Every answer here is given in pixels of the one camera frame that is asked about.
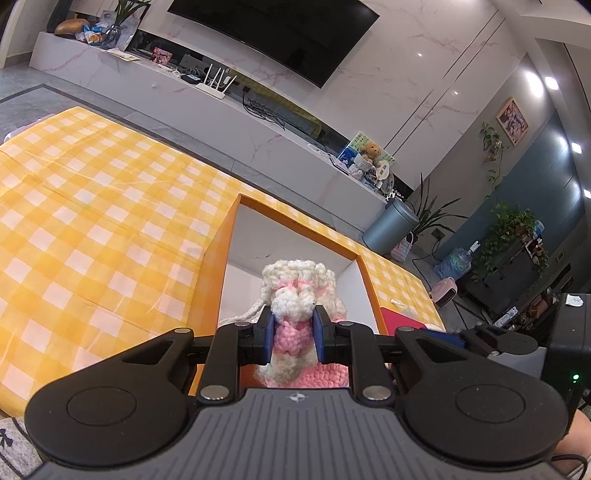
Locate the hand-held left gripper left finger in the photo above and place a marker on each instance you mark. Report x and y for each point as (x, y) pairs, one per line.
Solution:
(267, 337)

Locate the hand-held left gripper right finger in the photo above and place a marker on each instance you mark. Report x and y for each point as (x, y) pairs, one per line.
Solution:
(319, 339)

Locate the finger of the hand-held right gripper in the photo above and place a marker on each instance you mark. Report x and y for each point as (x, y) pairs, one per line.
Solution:
(498, 339)

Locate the pink white crochet pouch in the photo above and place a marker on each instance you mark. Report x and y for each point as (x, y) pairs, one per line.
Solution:
(295, 286)

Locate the orange cardboard box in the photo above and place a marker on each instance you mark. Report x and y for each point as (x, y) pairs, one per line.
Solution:
(214, 277)

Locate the person's right forearm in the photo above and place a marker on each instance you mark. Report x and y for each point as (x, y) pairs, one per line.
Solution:
(579, 438)

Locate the black cabinet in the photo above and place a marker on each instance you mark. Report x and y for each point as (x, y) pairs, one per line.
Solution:
(512, 286)

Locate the pink space heater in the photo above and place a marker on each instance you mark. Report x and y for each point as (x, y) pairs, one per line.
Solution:
(444, 290)

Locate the red cube box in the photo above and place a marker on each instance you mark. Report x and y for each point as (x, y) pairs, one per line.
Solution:
(401, 319)

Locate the blue water bottle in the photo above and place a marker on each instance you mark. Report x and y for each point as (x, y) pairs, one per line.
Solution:
(455, 265)

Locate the bushy green plant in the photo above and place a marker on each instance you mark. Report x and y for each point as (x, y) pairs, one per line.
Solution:
(508, 226)

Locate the woven basket bag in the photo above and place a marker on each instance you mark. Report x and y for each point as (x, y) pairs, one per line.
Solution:
(400, 251)

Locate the blue grey trash can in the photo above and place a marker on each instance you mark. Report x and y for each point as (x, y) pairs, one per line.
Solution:
(388, 228)

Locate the tall leaf potted plant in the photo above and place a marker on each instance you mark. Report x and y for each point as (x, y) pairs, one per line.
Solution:
(424, 203)

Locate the round white sign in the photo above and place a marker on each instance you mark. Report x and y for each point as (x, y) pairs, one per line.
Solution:
(382, 173)

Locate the white bouquet wrap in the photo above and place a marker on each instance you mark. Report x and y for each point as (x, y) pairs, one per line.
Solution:
(362, 166)

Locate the brown teddy bear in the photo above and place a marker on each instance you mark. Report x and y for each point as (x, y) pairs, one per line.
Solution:
(371, 150)

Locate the hanging vine plant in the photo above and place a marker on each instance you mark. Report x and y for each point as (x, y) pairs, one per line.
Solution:
(490, 138)

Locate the yellow checkered cloth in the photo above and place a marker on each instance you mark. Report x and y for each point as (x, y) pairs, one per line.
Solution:
(92, 207)

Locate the white router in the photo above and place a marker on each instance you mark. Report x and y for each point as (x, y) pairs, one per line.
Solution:
(212, 91)

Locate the small black box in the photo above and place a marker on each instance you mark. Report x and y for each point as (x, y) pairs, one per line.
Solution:
(189, 77)

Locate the grey patterned cloth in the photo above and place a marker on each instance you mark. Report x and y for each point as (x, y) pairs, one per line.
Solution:
(11, 443)

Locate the white marble tv console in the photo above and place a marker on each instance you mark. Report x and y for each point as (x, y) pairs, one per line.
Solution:
(138, 87)

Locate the pink photo card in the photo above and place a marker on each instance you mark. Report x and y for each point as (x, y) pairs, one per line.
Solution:
(161, 56)

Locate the black curved television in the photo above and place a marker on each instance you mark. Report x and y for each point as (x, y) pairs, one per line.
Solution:
(277, 32)

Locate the green plant in glass vase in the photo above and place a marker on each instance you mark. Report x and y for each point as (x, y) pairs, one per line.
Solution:
(113, 34)

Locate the snack bag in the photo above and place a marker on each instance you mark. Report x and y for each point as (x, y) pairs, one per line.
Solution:
(94, 34)

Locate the golden gourd ornament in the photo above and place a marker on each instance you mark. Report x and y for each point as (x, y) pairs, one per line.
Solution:
(71, 25)

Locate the framed wall picture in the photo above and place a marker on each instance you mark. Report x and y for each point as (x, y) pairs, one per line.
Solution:
(512, 121)

